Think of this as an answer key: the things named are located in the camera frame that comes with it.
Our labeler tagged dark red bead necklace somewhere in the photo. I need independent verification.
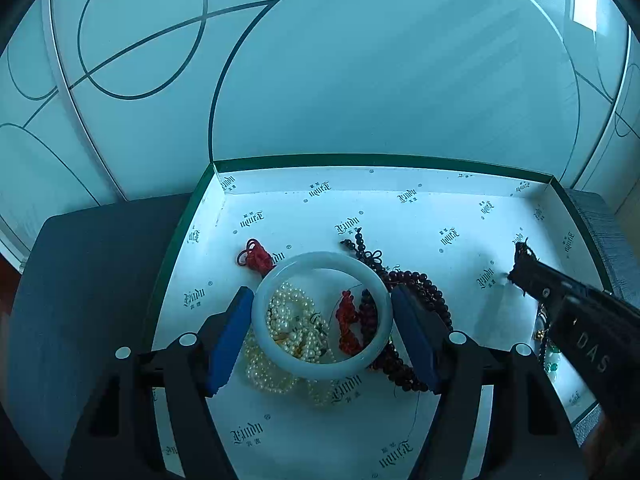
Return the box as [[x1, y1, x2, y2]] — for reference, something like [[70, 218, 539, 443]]
[[340, 227, 453, 396]]

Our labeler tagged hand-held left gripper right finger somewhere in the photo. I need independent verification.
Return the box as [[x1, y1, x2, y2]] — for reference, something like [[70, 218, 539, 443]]
[[390, 285, 588, 480]]

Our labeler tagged green cardboard box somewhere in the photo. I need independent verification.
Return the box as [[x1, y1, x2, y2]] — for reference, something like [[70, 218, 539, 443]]
[[147, 154, 615, 480]]

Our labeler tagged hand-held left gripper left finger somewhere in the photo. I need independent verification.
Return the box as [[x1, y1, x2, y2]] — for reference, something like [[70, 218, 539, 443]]
[[61, 286, 257, 480]]

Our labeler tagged pale jade bangle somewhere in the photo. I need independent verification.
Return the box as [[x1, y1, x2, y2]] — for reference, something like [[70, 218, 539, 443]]
[[251, 251, 394, 381]]

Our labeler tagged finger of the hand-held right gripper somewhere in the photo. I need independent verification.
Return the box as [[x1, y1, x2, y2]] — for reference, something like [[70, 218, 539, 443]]
[[507, 241, 613, 313]]

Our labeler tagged red knotted cord bracelet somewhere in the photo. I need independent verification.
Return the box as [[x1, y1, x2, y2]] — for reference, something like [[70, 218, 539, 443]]
[[335, 290, 363, 358]]

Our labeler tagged white pearl necklace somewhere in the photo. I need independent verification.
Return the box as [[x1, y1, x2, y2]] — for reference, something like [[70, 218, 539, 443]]
[[244, 282, 341, 408]]

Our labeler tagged red knot gold charm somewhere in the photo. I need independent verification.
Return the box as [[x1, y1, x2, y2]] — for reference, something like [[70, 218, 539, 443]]
[[235, 238, 278, 278]]

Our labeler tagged white green stone bracelet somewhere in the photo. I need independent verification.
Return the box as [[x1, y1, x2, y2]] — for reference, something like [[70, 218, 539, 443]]
[[532, 310, 563, 378]]

